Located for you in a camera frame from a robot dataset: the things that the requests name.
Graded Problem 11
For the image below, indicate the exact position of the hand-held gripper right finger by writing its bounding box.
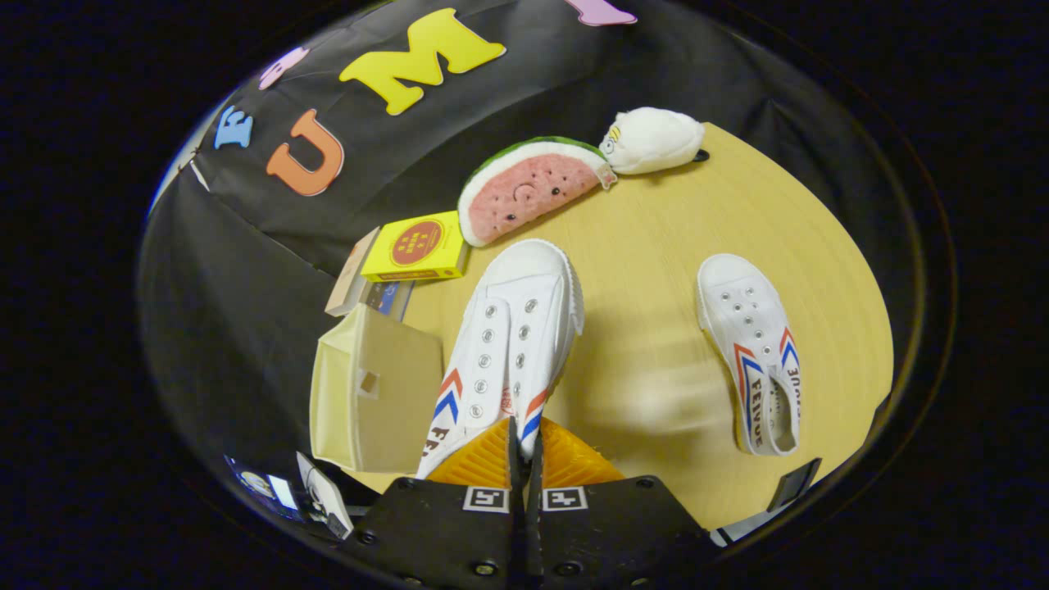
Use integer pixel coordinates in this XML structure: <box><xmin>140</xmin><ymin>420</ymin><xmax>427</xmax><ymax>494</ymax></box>
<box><xmin>524</xmin><ymin>416</ymin><xmax>715</xmax><ymax>590</ymax></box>

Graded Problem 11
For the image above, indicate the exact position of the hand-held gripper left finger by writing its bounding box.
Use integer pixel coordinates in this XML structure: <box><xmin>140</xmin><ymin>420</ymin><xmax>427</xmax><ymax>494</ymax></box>
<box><xmin>338</xmin><ymin>415</ymin><xmax>524</xmax><ymax>590</ymax></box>

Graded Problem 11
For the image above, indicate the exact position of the beige storage box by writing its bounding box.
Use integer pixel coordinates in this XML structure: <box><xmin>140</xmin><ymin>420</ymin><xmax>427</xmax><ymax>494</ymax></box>
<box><xmin>309</xmin><ymin>302</ymin><xmax>446</xmax><ymax>475</ymax></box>

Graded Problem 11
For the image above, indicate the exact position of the white canvas shoe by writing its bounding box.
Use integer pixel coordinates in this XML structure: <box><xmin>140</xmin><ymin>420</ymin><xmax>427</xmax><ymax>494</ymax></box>
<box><xmin>694</xmin><ymin>252</ymin><xmax>802</xmax><ymax>457</ymax></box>
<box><xmin>415</xmin><ymin>238</ymin><xmax>585</xmax><ymax>481</ymax></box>

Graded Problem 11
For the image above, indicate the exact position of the white paper sheet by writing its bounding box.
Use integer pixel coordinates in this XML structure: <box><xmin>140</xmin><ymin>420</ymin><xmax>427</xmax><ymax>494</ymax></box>
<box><xmin>294</xmin><ymin>450</ymin><xmax>356</xmax><ymax>541</ymax></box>

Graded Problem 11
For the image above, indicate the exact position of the computer screen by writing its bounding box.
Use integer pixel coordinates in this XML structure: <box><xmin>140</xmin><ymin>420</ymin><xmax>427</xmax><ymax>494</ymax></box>
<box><xmin>225</xmin><ymin>454</ymin><xmax>301</xmax><ymax>519</ymax></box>

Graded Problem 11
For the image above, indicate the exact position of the black flat device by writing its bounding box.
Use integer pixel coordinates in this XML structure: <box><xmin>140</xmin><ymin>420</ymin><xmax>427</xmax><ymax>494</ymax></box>
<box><xmin>765</xmin><ymin>456</ymin><xmax>823</xmax><ymax>514</ymax></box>

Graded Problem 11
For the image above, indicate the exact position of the blue book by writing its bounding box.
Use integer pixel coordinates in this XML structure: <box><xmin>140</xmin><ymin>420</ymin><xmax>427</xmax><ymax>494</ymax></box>
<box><xmin>364</xmin><ymin>280</ymin><xmax>416</xmax><ymax>323</ymax></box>

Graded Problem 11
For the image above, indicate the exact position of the yellow book with red circle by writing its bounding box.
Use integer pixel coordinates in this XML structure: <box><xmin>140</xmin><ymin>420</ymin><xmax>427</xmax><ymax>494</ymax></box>
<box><xmin>360</xmin><ymin>211</ymin><xmax>470</xmax><ymax>284</ymax></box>

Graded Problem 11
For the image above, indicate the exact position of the watermelon slice plush toy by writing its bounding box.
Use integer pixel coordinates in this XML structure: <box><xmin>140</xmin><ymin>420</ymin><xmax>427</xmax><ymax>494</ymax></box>
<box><xmin>456</xmin><ymin>135</ymin><xmax>618</xmax><ymax>249</ymax></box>

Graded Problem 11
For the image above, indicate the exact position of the white plush toy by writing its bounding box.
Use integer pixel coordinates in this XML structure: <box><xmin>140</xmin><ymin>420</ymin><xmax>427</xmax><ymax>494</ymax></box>
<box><xmin>597</xmin><ymin>106</ymin><xmax>706</xmax><ymax>176</ymax></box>

